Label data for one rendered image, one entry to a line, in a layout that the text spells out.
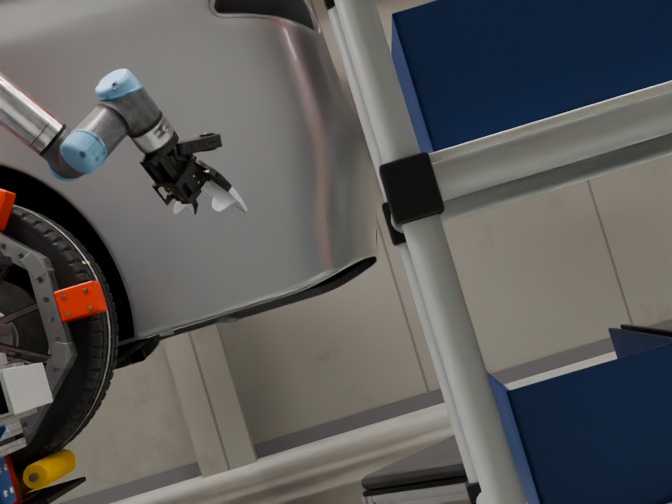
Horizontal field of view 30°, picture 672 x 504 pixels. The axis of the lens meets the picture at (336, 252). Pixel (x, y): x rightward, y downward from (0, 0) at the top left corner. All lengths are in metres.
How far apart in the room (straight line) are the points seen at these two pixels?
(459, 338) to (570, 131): 0.16
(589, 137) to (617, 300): 6.32
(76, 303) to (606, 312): 4.77
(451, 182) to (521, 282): 6.22
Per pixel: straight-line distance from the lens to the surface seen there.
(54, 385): 2.81
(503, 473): 0.88
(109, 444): 7.13
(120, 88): 2.28
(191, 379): 6.86
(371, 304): 7.00
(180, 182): 2.34
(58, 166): 2.38
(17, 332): 3.36
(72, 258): 2.89
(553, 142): 0.88
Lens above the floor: 0.68
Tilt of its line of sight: 2 degrees up
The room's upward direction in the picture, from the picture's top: 17 degrees counter-clockwise
